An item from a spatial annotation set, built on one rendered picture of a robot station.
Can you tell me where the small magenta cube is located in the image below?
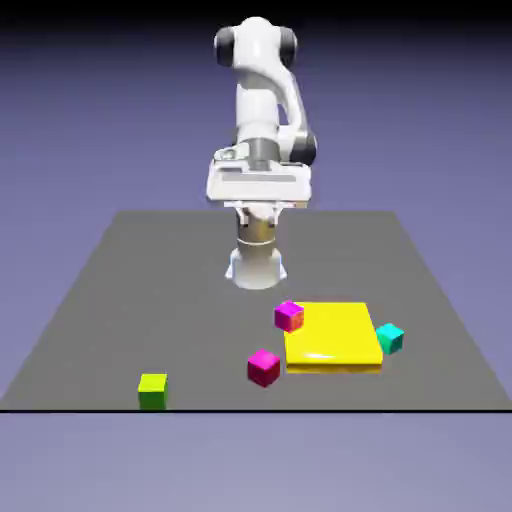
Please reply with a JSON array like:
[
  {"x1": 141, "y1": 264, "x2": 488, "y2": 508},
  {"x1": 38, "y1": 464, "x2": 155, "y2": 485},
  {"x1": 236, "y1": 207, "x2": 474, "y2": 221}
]
[
  {"x1": 273, "y1": 300, "x2": 306, "y2": 334},
  {"x1": 246, "y1": 348, "x2": 282, "y2": 389}
]

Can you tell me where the small teal cube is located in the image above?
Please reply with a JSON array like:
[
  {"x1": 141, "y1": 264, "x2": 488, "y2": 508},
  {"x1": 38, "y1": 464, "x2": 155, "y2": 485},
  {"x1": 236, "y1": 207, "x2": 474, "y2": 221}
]
[{"x1": 374, "y1": 322, "x2": 405, "y2": 356}]

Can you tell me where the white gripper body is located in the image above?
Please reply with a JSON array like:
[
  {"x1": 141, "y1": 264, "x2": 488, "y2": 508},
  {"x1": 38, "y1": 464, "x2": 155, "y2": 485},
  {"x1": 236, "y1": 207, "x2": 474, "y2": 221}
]
[{"x1": 205, "y1": 158, "x2": 313, "y2": 210}]

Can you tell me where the large yellow box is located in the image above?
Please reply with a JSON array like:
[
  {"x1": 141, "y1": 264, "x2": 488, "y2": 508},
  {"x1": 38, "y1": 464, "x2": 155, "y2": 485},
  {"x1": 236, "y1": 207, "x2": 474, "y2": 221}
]
[{"x1": 282, "y1": 301, "x2": 385, "y2": 375}]

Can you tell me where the small green cube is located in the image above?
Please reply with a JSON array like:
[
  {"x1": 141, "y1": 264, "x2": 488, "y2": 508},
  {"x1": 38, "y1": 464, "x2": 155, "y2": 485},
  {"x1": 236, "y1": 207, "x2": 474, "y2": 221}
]
[{"x1": 137, "y1": 372, "x2": 169, "y2": 411}]

